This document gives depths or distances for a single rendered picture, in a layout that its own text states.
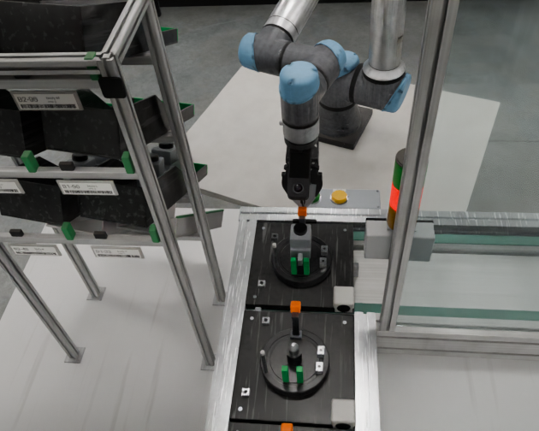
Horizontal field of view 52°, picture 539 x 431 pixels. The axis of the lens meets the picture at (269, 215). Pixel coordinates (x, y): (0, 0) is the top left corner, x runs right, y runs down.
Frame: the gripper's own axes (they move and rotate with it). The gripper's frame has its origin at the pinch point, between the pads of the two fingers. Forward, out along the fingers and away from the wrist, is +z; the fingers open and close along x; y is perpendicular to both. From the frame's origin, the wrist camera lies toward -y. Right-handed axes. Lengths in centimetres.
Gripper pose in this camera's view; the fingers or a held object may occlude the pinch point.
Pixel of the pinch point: (303, 206)
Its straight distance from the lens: 127.3
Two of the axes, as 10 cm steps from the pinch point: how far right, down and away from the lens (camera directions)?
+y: 0.9, -7.5, 6.5
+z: 0.7, 6.6, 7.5
